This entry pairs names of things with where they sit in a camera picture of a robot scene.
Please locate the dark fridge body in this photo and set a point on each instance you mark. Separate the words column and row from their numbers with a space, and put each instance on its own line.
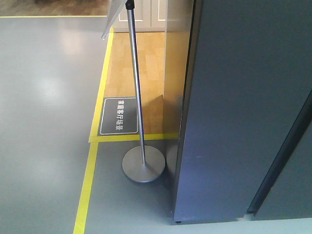
column 287, row 182

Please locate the white cabinet doors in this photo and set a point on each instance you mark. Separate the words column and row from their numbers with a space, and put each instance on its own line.
column 163, row 15

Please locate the dark floor sign sticker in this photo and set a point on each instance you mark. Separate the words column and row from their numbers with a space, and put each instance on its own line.
column 118, row 116

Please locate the silver sign stand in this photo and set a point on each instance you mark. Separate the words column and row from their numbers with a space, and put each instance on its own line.
column 141, row 164

